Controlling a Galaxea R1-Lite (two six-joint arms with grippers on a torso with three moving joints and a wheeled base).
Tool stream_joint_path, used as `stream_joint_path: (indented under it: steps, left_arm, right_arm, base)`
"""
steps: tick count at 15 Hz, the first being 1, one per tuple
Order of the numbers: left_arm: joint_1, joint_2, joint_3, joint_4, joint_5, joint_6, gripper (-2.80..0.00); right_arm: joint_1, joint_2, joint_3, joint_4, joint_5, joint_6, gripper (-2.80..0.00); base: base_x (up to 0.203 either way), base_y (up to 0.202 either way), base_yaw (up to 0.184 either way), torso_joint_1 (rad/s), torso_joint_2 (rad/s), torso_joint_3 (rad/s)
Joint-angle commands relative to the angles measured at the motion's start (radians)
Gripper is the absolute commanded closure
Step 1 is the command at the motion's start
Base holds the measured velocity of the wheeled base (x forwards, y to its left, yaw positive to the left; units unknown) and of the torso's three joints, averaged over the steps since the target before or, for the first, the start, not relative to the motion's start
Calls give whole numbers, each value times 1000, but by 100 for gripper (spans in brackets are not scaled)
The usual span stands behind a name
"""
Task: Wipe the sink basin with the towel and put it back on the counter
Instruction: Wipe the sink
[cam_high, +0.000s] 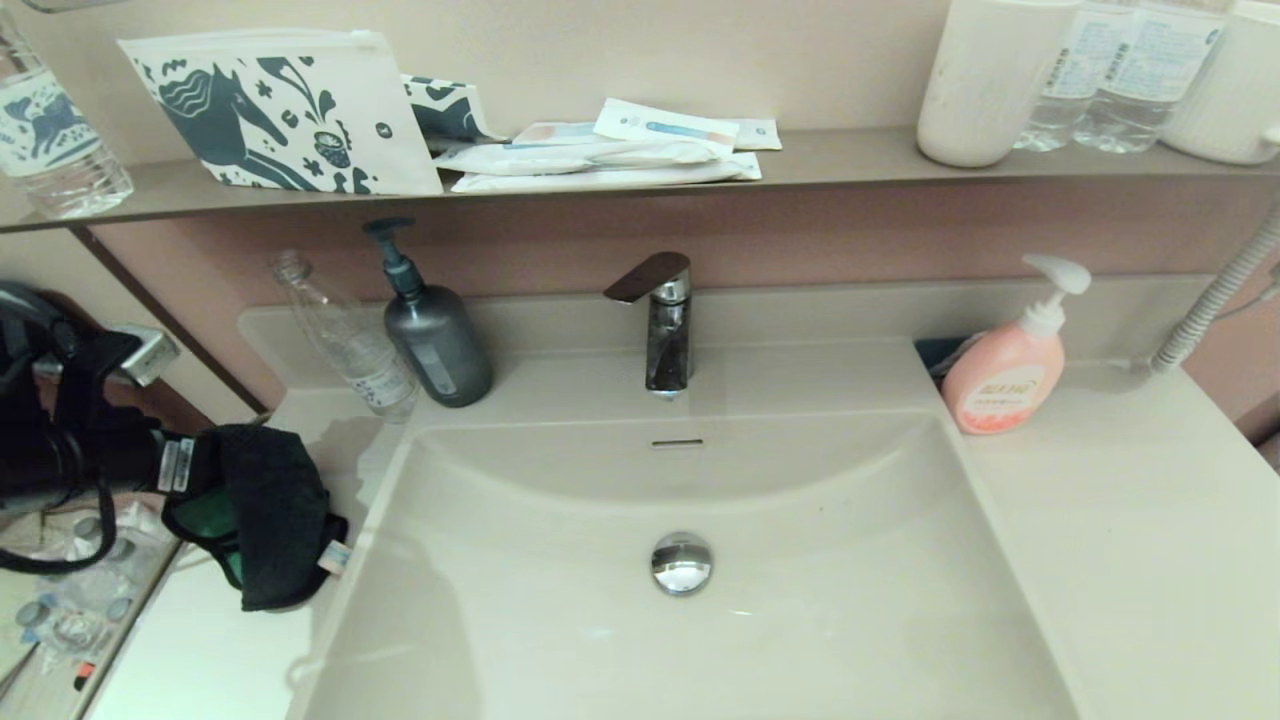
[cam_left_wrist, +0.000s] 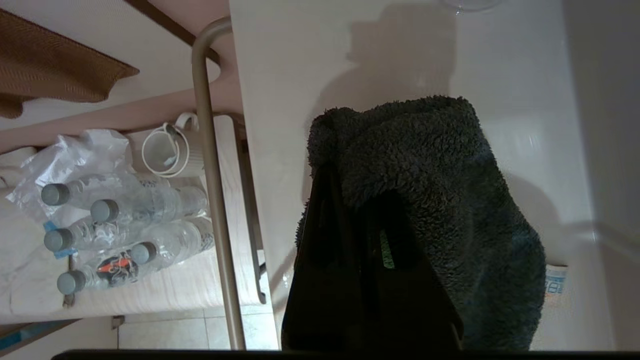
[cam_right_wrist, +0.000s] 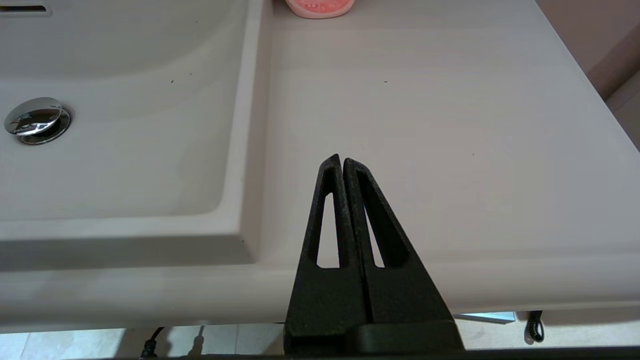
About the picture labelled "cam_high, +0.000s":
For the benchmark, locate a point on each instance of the pink hand soap bottle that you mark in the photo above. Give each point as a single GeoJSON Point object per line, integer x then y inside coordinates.
{"type": "Point", "coordinates": [1000, 385]}

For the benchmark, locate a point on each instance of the brown hair dryer holder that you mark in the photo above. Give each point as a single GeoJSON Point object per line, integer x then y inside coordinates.
{"type": "Point", "coordinates": [180, 410]}

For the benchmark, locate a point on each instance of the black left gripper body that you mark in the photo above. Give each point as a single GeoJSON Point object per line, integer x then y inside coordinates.
{"type": "Point", "coordinates": [165, 462]}

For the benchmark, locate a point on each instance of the ribbed white cup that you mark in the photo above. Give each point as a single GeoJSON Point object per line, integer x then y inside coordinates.
{"type": "Point", "coordinates": [1227, 100]}

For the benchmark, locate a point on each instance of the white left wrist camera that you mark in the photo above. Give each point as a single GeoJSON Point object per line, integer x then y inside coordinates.
{"type": "Point", "coordinates": [150, 355]}

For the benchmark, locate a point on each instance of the long white sachet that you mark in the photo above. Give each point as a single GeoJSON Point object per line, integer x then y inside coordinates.
{"type": "Point", "coordinates": [600, 179]}
{"type": "Point", "coordinates": [560, 157]}

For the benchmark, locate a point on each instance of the shrink-wrapped water bottle pack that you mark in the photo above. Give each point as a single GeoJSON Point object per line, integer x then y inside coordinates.
{"type": "Point", "coordinates": [90, 600]}

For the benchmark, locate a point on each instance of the water bottle blue animal label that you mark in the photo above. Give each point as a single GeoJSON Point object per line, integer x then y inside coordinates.
{"type": "Point", "coordinates": [50, 130]}

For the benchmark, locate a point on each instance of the clear empty plastic bottle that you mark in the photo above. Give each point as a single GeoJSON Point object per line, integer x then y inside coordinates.
{"type": "Point", "coordinates": [362, 360]}

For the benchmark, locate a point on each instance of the chrome sink faucet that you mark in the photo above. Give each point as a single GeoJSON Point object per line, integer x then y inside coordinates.
{"type": "Point", "coordinates": [666, 340]}

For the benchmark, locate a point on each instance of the smooth white tumbler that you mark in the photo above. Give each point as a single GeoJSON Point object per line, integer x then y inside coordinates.
{"type": "Point", "coordinates": [988, 90]}

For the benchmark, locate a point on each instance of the chrome drain stopper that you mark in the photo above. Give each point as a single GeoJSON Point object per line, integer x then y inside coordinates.
{"type": "Point", "coordinates": [682, 562]}

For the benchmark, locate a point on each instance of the grey green microfiber cloth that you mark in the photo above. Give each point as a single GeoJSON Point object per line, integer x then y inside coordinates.
{"type": "Point", "coordinates": [270, 520]}

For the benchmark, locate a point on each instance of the pale pink sachet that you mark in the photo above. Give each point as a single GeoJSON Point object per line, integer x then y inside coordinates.
{"type": "Point", "coordinates": [555, 133]}

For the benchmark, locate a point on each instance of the grey wall shelf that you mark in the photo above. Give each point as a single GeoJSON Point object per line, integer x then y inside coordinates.
{"type": "Point", "coordinates": [850, 158]}

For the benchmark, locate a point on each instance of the beige sink basin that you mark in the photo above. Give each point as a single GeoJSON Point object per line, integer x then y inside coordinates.
{"type": "Point", "coordinates": [600, 630]}

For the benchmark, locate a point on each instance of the clear water bottle white label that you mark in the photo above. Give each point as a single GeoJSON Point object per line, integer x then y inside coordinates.
{"type": "Point", "coordinates": [1143, 90]}
{"type": "Point", "coordinates": [1063, 100]}

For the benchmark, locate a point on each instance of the small blue patterned pouch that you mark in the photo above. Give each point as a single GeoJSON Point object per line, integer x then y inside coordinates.
{"type": "Point", "coordinates": [448, 109]}

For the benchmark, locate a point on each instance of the white sachet blue stripe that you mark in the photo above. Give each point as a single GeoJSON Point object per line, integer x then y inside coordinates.
{"type": "Point", "coordinates": [665, 127]}

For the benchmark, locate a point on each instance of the white pouch blue horse print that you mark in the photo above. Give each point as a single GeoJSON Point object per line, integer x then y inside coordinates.
{"type": "Point", "coordinates": [296, 109]}

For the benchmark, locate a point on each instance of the small white sachet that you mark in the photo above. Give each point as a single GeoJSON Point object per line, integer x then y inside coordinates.
{"type": "Point", "coordinates": [760, 135]}

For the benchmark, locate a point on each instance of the dark grey pump bottle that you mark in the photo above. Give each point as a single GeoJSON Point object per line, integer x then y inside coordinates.
{"type": "Point", "coordinates": [438, 350]}

